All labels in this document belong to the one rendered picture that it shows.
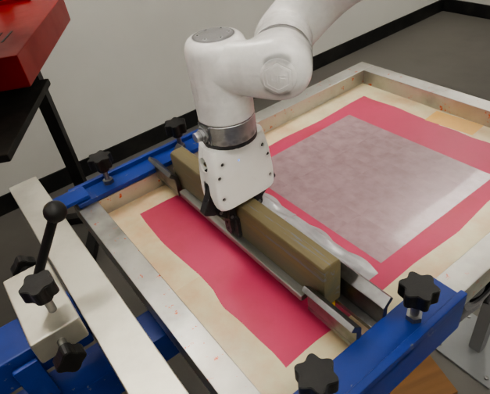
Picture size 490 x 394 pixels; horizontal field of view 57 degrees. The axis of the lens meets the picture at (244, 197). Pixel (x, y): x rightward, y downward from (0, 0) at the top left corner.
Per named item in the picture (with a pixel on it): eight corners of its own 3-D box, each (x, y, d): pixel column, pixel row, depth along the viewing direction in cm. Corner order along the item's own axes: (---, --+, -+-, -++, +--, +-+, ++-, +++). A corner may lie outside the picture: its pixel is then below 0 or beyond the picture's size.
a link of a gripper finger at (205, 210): (191, 208, 62) (216, 222, 66) (225, 162, 62) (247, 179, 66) (187, 204, 63) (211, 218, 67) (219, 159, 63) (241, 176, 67)
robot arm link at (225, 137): (209, 139, 54) (212, 159, 56) (266, 111, 58) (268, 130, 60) (177, 119, 59) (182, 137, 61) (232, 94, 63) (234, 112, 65)
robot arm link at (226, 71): (311, 12, 53) (312, 41, 46) (313, 94, 60) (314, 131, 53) (187, 23, 56) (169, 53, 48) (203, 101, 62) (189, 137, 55)
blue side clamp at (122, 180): (208, 153, 100) (202, 126, 95) (220, 162, 96) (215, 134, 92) (80, 217, 88) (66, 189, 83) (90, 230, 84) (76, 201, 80)
